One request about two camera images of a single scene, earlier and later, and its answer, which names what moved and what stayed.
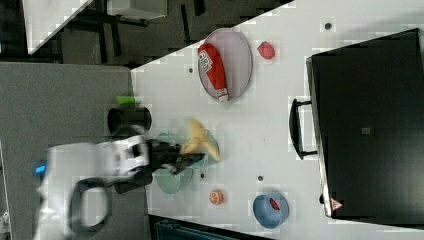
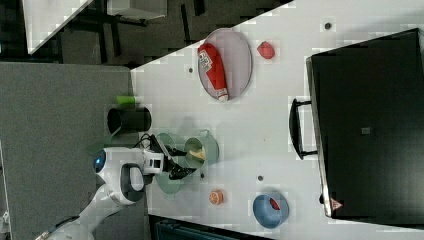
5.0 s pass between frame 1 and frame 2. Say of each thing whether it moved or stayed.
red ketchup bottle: stayed
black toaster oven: stayed
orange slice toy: stayed
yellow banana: moved
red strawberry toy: stayed
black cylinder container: stayed
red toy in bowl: stayed
